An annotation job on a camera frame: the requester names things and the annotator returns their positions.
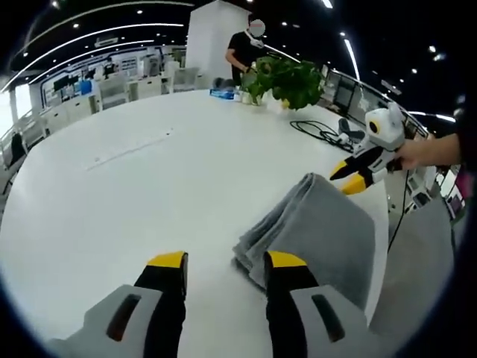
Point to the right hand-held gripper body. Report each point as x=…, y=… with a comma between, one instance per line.
x=389, y=128

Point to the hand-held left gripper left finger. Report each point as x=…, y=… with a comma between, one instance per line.
x=156, y=298

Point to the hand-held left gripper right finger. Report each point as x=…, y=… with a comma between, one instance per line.
x=294, y=298

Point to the grey towel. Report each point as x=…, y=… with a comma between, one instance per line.
x=320, y=231

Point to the person's right hand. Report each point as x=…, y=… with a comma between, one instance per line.
x=415, y=153

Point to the white power adapter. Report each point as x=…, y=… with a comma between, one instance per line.
x=343, y=139

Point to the grey curved headset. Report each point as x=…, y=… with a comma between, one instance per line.
x=352, y=130

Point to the green leafy plant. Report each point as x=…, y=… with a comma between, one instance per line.
x=294, y=82

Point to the clear glass vase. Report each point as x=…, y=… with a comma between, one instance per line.
x=251, y=98

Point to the white table socket panel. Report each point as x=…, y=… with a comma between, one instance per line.
x=130, y=149

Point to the blue tissue packet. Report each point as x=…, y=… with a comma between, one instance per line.
x=221, y=94

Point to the dark grey bag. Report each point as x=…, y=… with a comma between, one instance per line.
x=222, y=83

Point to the white office chair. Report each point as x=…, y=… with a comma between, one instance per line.
x=113, y=92
x=186, y=79

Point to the black jacket on chair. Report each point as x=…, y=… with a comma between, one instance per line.
x=18, y=149

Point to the blue container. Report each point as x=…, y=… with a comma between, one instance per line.
x=86, y=87

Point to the black monitor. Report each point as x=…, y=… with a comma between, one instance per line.
x=63, y=84

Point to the ceiling air conditioner vent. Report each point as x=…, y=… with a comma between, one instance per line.
x=107, y=41

